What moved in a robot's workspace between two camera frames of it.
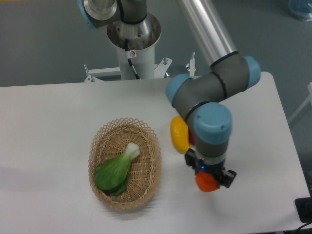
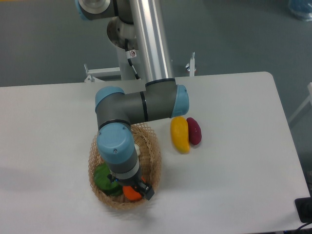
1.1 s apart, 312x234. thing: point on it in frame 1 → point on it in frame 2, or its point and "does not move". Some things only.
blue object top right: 302,9 does not move
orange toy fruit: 206,182 → 131,194
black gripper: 198,164 → 146,189
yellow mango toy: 179,130 does not move
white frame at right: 309,99 does not move
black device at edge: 303,206 does not move
